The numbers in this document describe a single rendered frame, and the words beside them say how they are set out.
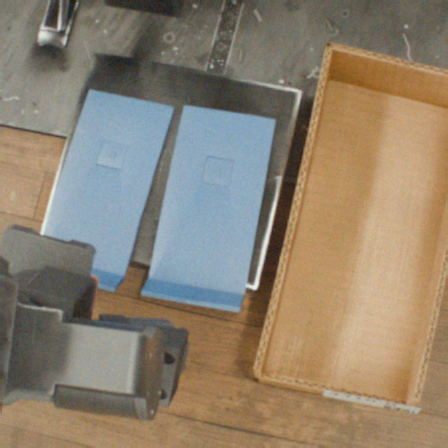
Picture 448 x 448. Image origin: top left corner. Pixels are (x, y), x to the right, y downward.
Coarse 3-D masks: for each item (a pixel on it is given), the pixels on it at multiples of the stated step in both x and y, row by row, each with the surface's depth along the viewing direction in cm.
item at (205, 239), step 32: (192, 128) 91; (224, 128) 91; (256, 128) 91; (192, 160) 90; (256, 160) 90; (192, 192) 89; (224, 192) 89; (256, 192) 89; (160, 224) 89; (192, 224) 89; (224, 224) 89; (256, 224) 89; (160, 256) 88; (192, 256) 88; (224, 256) 88; (160, 288) 86; (192, 288) 87; (224, 288) 88
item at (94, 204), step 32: (96, 96) 92; (96, 128) 91; (128, 128) 91; (160, 128) 91; (96, 160) 90; (128, 160) 90; (64, 192) 90; (96, 192) 90; (128, 192) 90; (64, 224) 89; (96, 224) 89; (128, 224) 89; (96, 256) 88; (128, 256) 88
